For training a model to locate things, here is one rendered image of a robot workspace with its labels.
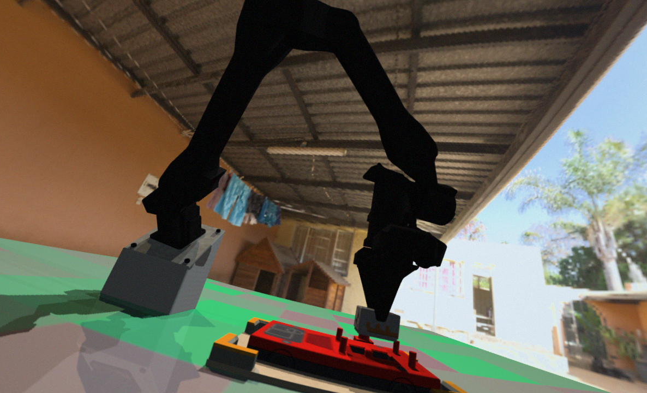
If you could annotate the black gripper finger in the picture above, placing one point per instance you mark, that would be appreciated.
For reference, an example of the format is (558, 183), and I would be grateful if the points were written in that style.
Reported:
(385, 277)
(364, 275)

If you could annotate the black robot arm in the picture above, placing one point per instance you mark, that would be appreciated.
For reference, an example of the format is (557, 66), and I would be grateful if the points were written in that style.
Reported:
(266, 32)

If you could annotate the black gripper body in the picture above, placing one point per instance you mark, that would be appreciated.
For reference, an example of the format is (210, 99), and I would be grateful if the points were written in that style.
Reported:
(389, 237)

